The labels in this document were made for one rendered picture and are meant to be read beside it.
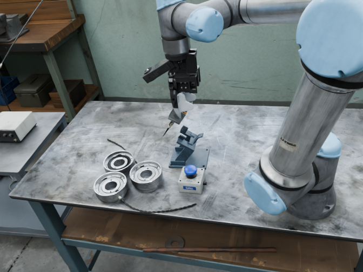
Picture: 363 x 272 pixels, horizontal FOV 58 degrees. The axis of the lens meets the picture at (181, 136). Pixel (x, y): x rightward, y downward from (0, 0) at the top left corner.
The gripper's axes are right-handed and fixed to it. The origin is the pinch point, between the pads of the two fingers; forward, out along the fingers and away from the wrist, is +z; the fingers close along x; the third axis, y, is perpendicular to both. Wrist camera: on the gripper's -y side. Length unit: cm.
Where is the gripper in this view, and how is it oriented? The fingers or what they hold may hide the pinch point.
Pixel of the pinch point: (179, 111)
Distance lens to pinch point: 102.5
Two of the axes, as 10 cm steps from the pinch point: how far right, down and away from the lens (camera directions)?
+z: 1.2, 7.9, 6.0
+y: 9.8, 0.2, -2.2
